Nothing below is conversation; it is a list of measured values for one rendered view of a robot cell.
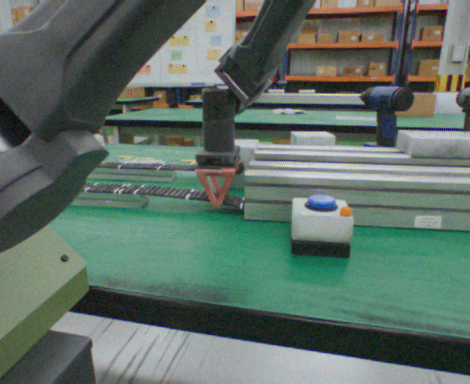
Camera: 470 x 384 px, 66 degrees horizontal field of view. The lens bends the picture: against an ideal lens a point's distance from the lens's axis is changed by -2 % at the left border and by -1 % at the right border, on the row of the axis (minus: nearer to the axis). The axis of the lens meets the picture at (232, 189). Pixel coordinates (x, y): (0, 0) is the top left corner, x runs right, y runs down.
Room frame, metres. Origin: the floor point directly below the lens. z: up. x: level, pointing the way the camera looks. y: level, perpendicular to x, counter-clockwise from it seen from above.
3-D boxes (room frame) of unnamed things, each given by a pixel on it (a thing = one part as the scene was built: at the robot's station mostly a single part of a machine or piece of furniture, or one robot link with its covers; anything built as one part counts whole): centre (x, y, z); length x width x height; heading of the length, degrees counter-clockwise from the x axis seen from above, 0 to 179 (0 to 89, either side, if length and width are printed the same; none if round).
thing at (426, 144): (0.77, -0.45, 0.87); 0.16 x 0.11 x 0.07; 82
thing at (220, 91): (0.65, 0.02, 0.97); 0.07 x 0.06 x 0.07; 163
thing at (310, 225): (0.50, -0.13, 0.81); 0.10 x 0.08 x 0.06; 172
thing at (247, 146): (0.82, -0.01, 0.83); 0.12 x 0.09 x 0.10; 172
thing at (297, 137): (0.97, -0.21, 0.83); 0.11 x 0.10 x 0.10; 1
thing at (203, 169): (0.64, 0.03, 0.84); 0.07 x 0.07 x 0.09; 82
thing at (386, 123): (1.00, -0.40, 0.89); 0.20 x 0.08 x 0.22; 15
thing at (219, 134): (0.65, 0.02, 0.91); 0.10 x 0.07 x 0.07; 172
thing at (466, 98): (0.99, -0.64, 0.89); 0.20 x 0.08 x 0.22; 166
